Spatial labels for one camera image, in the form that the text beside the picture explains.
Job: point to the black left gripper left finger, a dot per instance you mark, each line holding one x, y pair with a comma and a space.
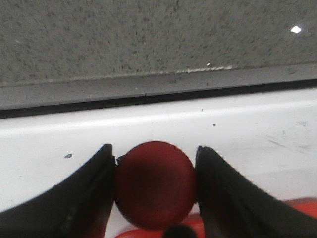
78, 207

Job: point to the red plastic tray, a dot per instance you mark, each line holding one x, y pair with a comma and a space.
307, 205

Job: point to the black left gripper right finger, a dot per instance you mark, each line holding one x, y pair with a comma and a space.
233, 207

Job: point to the red mushroom push button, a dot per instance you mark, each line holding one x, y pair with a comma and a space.
155, 185

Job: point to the grey speckled stone counter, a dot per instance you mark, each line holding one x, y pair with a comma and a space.
66, 51

